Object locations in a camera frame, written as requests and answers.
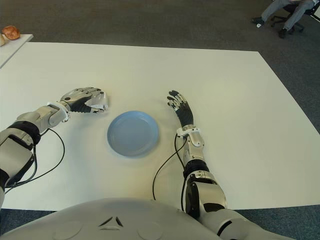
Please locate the grey robot torso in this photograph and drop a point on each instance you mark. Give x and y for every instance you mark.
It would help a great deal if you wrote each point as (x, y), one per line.
(112, 220)

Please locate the black office chair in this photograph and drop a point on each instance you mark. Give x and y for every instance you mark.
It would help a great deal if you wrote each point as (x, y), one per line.
(277, 18)

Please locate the white charger plug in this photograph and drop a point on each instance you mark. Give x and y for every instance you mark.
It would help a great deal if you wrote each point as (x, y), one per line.
(100, 100)

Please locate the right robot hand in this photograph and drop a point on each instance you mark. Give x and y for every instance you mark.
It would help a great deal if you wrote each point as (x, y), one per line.
(186, 113)

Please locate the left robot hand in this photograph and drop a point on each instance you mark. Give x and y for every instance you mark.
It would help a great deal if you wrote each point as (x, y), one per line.
(75, 96)

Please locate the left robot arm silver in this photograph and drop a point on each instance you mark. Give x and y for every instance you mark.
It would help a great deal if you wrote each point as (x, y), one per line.
(15, 155)

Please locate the white side table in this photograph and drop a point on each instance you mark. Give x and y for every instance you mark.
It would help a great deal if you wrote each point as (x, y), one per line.
(12, 47)

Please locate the blue plastic plate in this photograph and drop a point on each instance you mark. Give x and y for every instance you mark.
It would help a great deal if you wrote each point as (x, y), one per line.
(132, 135)

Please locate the reddish brown bread roll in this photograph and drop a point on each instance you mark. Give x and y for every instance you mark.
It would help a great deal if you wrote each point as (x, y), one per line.
(11, 32)

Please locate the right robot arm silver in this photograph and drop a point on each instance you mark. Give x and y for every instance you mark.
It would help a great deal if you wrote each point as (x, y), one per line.
(212, 192)

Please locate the seated person grey trousers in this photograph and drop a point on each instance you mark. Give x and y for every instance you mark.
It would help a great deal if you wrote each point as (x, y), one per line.
(270, 11)

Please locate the pale bread roll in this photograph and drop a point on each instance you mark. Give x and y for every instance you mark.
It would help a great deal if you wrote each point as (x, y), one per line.
(2, 40)

